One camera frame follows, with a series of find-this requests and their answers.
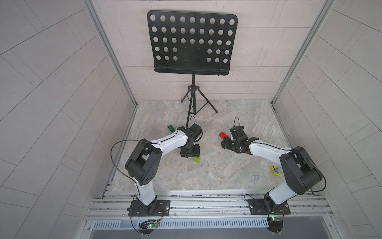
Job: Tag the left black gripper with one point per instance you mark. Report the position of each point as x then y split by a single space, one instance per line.
196 153

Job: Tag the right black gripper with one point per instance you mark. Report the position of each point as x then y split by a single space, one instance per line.
225 143

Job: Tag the dark green lego brick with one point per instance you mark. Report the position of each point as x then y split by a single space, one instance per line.
171 128

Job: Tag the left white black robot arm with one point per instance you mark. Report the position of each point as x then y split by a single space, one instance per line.
144 161

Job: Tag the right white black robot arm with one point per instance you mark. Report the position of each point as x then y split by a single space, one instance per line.
300 172

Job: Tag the red lego brick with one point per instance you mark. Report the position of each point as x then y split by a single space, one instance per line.
223 135

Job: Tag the yellow clock lego piece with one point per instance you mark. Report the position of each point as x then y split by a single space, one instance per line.
275 171

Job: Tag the left green circuit board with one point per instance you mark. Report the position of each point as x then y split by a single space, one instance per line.
147 227

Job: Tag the green circuit board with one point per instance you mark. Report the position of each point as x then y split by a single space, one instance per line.
275 224
147 227

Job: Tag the right green circuit board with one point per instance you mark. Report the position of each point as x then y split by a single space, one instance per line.
275 224

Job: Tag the black perforated music stand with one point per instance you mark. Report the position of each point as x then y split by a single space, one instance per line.
192 43

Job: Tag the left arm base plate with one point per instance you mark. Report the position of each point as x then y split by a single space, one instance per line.
157 208

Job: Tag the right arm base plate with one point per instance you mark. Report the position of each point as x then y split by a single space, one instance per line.
263 207

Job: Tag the aluminium mounting rail frame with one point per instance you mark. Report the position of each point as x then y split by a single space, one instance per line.
209 209

